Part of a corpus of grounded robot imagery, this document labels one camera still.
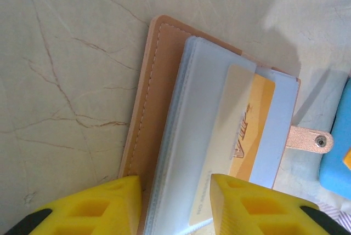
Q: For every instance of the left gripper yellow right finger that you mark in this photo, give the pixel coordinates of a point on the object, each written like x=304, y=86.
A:
x=227, y=210

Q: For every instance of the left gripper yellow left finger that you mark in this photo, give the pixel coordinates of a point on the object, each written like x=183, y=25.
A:
x=123, y=196

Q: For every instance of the gold VIP card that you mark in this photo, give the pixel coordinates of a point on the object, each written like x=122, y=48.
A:
x=246, y=125

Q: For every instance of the pink leather card holder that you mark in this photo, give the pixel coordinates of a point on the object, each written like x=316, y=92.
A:
x=159, y=95

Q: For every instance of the blue oval tray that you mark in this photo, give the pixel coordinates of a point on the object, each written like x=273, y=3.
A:
x=337, y=136

